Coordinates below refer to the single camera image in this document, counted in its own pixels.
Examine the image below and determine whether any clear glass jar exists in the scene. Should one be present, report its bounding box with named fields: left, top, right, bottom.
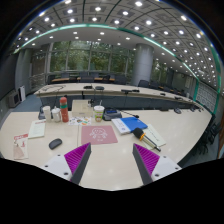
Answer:
left=52, top=107, right=61, bottom=122

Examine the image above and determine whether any colourful sticker sheet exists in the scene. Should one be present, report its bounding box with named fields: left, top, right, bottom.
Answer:
left=69, top=117, right=91, bottom=126

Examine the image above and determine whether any white and red booklet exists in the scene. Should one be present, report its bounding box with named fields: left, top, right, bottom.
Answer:
left=28, top=120, right=46, bottom=139

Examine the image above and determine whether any black desk phone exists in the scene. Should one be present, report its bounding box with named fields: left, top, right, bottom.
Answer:
left=103, top=109, right=122, bottom=121

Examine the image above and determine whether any white book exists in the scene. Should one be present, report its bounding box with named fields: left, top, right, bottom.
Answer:
left=112, top=118, right=130, bottom=135

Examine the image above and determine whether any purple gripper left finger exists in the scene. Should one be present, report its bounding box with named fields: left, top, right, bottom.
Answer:
left=42, top=142, right=92, bottom=186

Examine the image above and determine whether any pink mouse pad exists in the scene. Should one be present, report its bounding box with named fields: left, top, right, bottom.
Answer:
left=81, top=126, right=118, bottom=145

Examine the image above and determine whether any black computer mouse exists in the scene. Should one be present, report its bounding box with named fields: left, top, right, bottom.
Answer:
left=49, top=138, right=62, bottom=150

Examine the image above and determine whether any paper cup with lid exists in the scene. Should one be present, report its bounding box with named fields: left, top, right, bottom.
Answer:
left=94, top=105, right=104, bottom=122

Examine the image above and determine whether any red and green bottle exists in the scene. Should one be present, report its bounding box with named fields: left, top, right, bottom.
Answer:
left=60, top=97, right=69, bottom=122

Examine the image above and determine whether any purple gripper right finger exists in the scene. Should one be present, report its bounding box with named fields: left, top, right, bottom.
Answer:
left=132, top=143, right=183, bottom=186

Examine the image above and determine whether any blue notebook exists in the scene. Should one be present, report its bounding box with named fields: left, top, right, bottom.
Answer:
left=121, top=117, right=147, bottom=131

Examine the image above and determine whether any pale green paper sheet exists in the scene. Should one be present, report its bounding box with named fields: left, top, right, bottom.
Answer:
left=144, top=124, right=166, bottom=146

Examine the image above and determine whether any beige tissue box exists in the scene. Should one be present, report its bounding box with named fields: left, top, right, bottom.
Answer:
left=72, top=100, right=93, bottom=117

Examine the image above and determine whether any long curved conference desk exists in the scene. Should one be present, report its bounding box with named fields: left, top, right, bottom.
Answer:
left=35, top=83, right=203, bottom=110

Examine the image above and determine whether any grey round pillar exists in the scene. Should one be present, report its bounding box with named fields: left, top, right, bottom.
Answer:
left=131, top=44, right=154, bottom=86

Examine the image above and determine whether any red and white leaflet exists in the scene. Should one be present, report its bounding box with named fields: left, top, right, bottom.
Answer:
left=13, top=134, right=28, bottom=160

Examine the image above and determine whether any white paper cup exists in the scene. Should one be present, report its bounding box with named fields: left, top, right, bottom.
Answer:
left=43, top=106, right=52, bottom=122

